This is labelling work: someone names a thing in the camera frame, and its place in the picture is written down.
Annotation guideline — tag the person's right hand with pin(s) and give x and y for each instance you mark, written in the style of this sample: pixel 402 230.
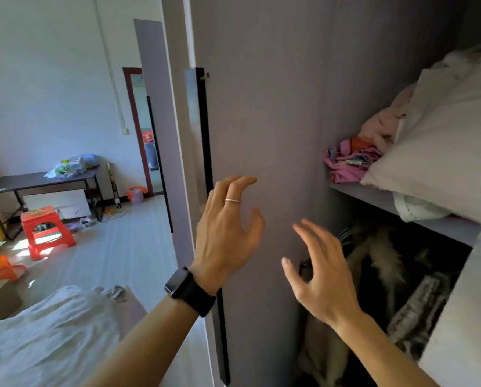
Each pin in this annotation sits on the person's right hand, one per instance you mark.
pixel 331 290

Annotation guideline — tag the person's left hand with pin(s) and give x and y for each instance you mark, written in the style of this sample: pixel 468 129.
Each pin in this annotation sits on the person's left hand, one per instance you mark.
pixel 222 241

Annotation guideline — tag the cream wardrobe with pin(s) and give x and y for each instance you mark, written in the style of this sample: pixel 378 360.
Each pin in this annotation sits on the cream wardrobe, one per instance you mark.
pixel 272 96

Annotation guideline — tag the white pink bow pillow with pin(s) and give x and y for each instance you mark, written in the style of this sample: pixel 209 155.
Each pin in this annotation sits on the white pink bow pillow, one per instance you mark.
pixel 446 149

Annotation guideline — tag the person's left forearm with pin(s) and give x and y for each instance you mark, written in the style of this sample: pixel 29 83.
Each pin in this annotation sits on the person's left forearm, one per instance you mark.
pixel 147 350

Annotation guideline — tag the black smartwatch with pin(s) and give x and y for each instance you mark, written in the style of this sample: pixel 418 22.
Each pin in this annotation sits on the black smartwatch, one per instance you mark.
pixel 192 292

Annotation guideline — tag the grey fur garment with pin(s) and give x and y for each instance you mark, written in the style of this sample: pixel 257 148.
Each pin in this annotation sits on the grey fur garment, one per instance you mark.
pixel 419 310

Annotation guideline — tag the magenta patterned cloth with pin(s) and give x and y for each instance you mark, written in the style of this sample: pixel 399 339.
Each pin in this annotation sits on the magenta patterned cloth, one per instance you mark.
pixel 345 165

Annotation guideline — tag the orange cloth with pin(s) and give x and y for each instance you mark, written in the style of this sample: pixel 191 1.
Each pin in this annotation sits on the orange cloth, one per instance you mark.
pixel 360 144

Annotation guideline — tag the clear plastic bag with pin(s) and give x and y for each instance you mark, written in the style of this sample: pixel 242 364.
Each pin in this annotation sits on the clear plastic bag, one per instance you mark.
pixel 69 168

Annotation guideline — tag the white board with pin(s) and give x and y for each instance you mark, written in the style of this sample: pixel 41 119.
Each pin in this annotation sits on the white board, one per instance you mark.
pixel 55 203

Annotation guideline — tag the pale pink cloth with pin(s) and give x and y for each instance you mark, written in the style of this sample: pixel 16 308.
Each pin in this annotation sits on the pale pink cloth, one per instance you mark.
pixel 385 120

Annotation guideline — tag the red plastic stool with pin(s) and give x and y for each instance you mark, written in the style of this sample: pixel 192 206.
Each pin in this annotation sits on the red plastic stool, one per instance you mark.
pixel 39 216

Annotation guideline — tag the black table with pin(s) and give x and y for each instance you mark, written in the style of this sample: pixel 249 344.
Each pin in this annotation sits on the black table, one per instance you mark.
pixel 35 180

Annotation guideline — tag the white floral blanket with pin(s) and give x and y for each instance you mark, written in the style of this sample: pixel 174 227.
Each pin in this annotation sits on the white floral blanket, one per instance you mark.
pixel 43 342

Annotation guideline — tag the brown cardboard box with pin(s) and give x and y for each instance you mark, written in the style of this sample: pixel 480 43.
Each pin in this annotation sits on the brown cardboard box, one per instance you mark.
pixel 0 304

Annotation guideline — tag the red-brown door frame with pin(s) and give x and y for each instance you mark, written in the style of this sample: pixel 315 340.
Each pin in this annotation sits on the red-brown door frame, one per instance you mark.
pixel 132 71

